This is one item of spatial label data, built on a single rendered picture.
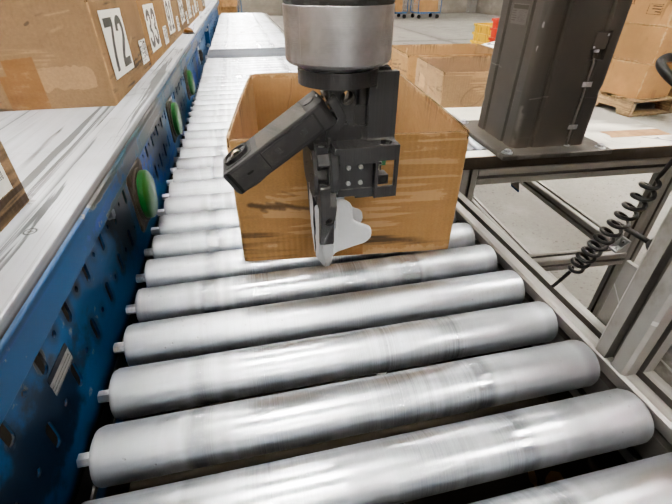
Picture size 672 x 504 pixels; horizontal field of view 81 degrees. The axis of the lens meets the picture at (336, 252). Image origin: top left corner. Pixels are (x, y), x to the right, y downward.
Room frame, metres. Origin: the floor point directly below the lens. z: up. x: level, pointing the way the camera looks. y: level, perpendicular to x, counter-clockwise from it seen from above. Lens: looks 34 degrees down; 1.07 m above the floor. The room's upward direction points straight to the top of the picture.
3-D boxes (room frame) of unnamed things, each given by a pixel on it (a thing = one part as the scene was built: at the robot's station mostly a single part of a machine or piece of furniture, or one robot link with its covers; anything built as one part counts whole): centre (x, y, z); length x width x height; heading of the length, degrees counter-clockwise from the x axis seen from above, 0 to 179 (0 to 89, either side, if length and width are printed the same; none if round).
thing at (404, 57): (1.71, -0.43, 0.80); 0.38 x 0.28 x 0.10; 98
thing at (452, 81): (1.40, -0.49, 0.80); 0.38 x 0.28 x 0.10; 96
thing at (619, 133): (1.37, -0.49, 0.74); 1.00 x 0.58 x 0.03; 9
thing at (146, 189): (0.53, 0.27, 0.81); 0.07 x 0.01 x 0.07; 12
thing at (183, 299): (0.43, 0.01, 0.72); 0.52 x 0.05 x 0.05; 102
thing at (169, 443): (0.24, -0.03, 0.72); 0.52 x 0.05 x 0.05; 102
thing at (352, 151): (0.38, -0.01, 0.95); 0.09 x 0.08 x 0.12; 102
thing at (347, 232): (0.36, -0.01, 0.84); 0.06 x 0.03 x 0.09; 102
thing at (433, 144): (0.65, 0.00, 0.83); 0.39 x 0.29 x 0.17; 6
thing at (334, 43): (0.38, 0.00, 1.03); 0.10 x 0.09 x 0.05; 12
